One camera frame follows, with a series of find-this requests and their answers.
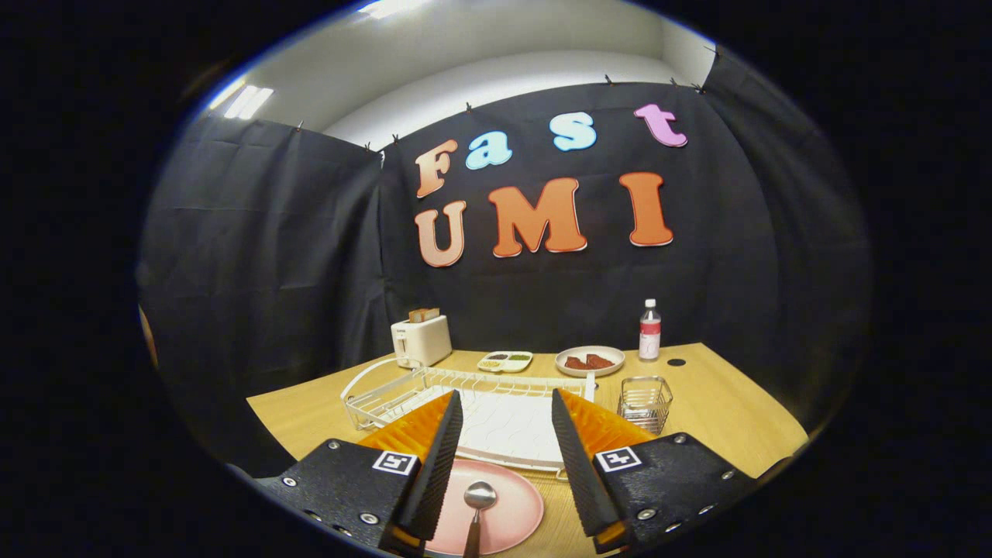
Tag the clear plastic bottle red label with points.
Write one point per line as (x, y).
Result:
(649, 333)

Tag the pink plate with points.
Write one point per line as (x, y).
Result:
(511, 504)

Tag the beige round plate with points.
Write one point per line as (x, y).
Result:
(616, 364)

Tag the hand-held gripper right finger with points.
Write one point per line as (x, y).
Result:
(581, 473)

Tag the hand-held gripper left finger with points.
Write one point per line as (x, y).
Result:
(434, 473)

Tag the brown meat piece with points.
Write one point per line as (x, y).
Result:
(599, 361)
(577, 362)

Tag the small ceiling light panel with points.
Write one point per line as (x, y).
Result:
(249, 101)

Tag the white divided dish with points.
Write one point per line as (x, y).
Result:
(510, 366)

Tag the white toaster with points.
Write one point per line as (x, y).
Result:
(422, 345)

